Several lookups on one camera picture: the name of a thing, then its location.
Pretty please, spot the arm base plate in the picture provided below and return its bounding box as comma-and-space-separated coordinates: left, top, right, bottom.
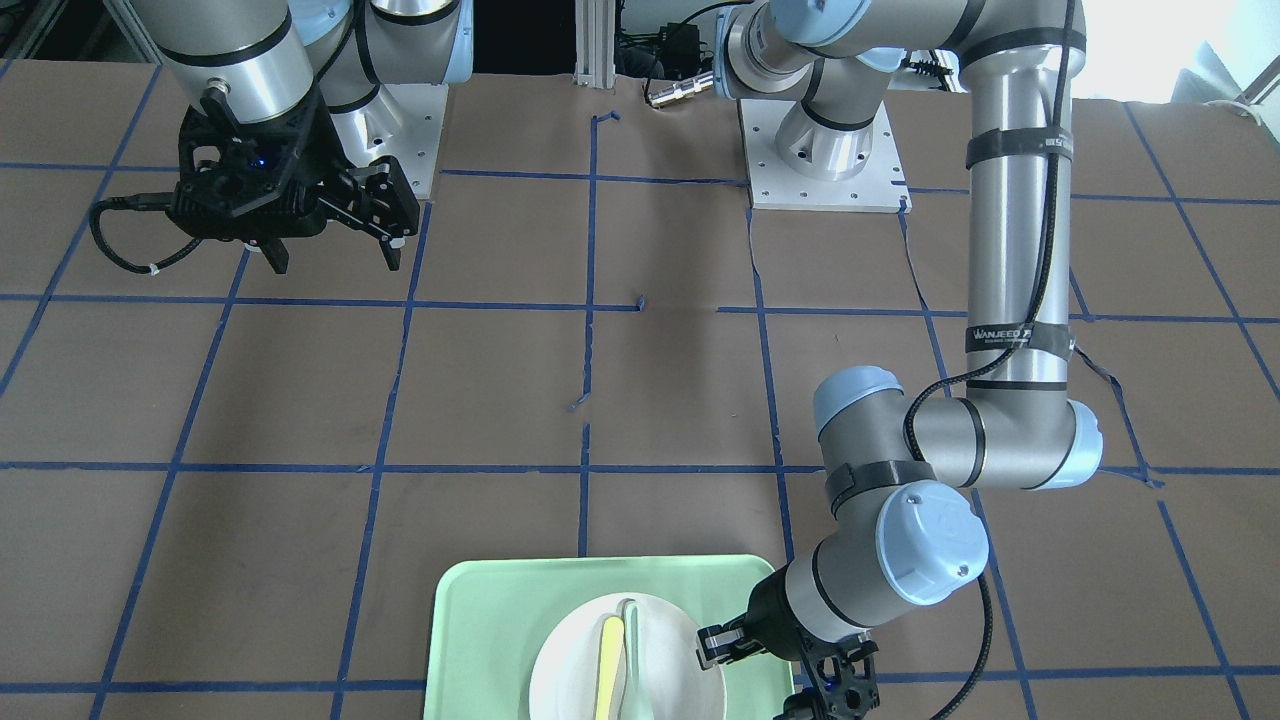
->
332, 85, 451, 201

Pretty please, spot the yellow plastic fork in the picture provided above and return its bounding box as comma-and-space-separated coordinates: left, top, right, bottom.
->
591, 614, 627, 720

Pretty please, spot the white round plate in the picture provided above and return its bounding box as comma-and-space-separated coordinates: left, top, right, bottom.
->
527, 592, 727, 719

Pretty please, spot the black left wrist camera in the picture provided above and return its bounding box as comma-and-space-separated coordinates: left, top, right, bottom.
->
777, 635, 881, 719

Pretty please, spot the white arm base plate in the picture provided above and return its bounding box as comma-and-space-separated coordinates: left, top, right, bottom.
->
739, 99, 913, 214

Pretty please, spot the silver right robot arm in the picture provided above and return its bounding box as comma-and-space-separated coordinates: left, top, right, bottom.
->
90, 1, 475, 275

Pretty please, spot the light green tray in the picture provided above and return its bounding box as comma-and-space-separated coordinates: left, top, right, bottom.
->
424, 555, 794, 719

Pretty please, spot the sage green plastic spoon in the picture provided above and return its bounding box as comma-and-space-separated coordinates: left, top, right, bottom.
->
616, 598, 652, 719

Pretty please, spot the aluminium frame post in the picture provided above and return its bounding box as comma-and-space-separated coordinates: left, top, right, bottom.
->
572, 0, 618, 91

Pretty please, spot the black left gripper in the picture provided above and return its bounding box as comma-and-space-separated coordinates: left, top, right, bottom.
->
696, 565, 881, 671

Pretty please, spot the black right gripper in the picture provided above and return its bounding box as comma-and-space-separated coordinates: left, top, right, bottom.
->
166, 85, 421, 275

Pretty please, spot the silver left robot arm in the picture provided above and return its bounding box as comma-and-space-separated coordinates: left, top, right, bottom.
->
699, 1, 1105, 667

